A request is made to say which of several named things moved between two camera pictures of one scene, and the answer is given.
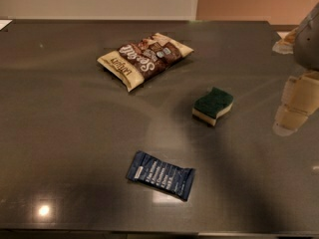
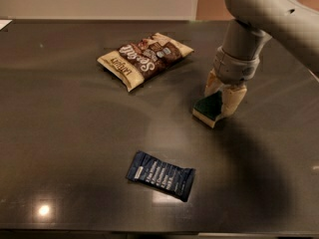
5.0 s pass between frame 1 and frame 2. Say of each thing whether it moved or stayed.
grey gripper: moved
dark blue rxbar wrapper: stayed
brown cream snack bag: stayed
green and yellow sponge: stayed
